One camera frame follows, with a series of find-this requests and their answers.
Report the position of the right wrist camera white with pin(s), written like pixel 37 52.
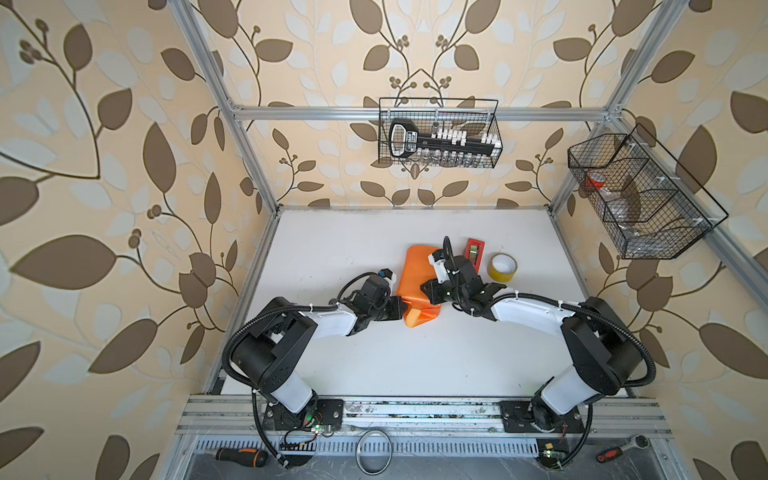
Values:
pixel 437 260

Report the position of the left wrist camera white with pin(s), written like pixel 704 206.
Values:
pixel 389 276

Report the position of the orange black screwdriver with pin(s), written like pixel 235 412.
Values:
pixel 247 457

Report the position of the yellow tape roll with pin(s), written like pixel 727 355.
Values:
pixel 502 268

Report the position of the red capped item in basket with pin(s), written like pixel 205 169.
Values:
pixel 594 181

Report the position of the red handled ratchet wrench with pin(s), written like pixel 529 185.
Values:
pixel 639 442

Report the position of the black wire basket back wall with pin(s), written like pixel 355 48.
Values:
pixel 475 116

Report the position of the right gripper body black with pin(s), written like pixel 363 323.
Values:
pixel 444 292

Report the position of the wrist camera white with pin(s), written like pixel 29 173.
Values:
pixel 389 276
pixel 437 260

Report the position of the black wire basket right wall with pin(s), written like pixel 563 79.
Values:
pixel 652 206

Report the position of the aluminium front rail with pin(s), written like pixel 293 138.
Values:
pixel 449 416

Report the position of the black socket tool set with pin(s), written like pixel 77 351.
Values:
pixel 404 140

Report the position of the red tape dispenser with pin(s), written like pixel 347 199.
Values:
pixel 474 252

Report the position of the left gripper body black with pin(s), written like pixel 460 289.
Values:
pixel 389 309

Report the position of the black wire basket wall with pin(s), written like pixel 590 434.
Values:
pixel 652 206
pixel 475 116

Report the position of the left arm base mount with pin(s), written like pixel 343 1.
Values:
pixel 324 415

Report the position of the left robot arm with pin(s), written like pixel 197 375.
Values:
pixel 264 353

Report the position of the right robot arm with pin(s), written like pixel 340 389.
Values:
pixel 605 356

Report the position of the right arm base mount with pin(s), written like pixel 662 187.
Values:
pixel 526 417

